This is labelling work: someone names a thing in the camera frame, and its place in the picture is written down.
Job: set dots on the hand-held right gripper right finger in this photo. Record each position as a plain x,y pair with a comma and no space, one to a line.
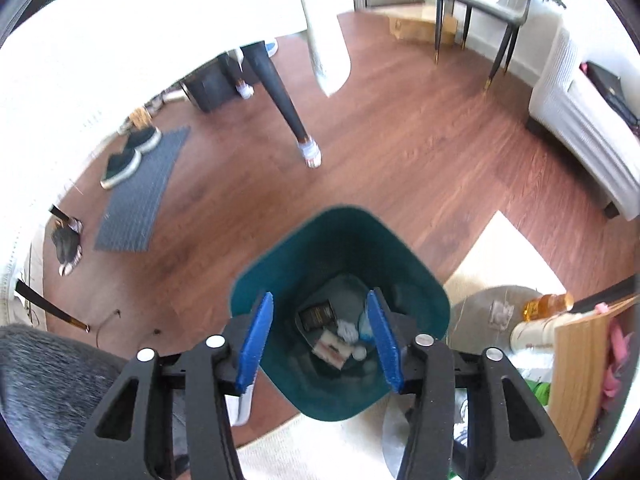
385,345

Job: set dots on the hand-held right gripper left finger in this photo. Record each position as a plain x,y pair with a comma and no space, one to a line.
257,340

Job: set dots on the blue and white packet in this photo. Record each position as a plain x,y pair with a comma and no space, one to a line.
366,325

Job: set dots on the black tissue pack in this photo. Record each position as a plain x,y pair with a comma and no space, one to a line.
316,316

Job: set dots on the teal trash bin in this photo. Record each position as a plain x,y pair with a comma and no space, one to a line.
350,230

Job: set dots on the white bottle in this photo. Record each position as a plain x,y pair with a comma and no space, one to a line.
532,337

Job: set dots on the orange bottle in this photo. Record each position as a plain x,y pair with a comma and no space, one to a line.
547,306

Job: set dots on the dark ribbed floor mat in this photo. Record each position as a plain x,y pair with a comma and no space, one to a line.
140,195

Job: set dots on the wooden board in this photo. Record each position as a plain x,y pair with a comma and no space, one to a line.
580,375

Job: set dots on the dark fuzzy slipper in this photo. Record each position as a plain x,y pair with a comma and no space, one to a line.
67,250

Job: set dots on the grey fuzzy cloth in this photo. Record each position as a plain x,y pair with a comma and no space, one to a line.
50,390

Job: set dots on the dark sneaker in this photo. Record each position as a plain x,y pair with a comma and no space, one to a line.
120,167
142,140

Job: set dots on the pink cloth item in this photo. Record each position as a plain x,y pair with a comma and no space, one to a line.
619,360

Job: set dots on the black box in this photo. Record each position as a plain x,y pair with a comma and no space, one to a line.
212,85

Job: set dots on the blue slipper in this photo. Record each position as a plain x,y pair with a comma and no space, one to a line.
271,48

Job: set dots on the grey armchair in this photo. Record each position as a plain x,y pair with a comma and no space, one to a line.
575,110

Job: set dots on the cardboard box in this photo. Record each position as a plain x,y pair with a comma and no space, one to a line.
415,27

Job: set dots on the black bag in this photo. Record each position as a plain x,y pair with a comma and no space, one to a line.
607,85

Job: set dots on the dining table with patterned cloth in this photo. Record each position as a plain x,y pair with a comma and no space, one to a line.
150,10

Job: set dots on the grey chair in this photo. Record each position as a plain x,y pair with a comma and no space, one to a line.
480,1

